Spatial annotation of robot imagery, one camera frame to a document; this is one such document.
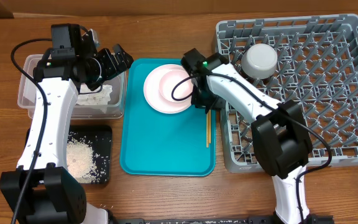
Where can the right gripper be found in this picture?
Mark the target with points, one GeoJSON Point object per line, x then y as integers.
{"type": "Point", "coordinates": [202, 101]}

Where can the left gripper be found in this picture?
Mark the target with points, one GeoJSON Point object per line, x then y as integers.
{"type": "Point", "coordinates": [112, 68]}

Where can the wooden chopstick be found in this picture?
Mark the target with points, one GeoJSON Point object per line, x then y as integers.
{"type": "Point", "coordinates": [207, 130]}
{"type": "Point", "coordinates": [209, 127]}

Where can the small pink plate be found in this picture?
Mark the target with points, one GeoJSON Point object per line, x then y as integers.
{"type": "Point", "coordinates": [179, 87]}

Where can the white napkin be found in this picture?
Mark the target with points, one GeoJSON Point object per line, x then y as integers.
{"type": "Point", "coordinates": [98, 97]}

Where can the grey bowl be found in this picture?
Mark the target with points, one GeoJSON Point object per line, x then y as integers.
{"type": "Point", "coordinates": [259, 61]}

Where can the rice pile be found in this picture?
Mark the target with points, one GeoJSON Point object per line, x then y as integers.
{"type": "Point", "coordinates": [87, 161]}

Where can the grey dish rack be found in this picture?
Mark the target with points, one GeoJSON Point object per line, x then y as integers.
{"type": "Point", "coordinates": [317, 68]}

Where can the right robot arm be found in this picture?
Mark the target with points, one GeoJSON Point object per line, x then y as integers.
{"type": "Point", "coordinates": [280, 139]}

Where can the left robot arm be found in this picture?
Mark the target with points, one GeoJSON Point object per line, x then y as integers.
{"type": "Point", "coordinates": [40, 189]}

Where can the clear plastic bin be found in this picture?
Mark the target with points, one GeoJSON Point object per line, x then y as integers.
{"type": "Point", "coordinates": [113, 110]}

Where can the large pink plate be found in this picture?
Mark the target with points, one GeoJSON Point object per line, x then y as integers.
{"type": "Point", "coordinates": [158, 88]}

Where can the teal serving tray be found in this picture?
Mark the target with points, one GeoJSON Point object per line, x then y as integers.
{"type": "Point", "coordinates": [154, 143]}

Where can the black tray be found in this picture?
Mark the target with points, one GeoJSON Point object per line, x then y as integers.
{"type": "Point", "coordinates": [102, 131]}

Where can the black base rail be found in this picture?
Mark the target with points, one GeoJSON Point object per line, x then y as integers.
{"type": "Point", "coordinates": [271, 219]}

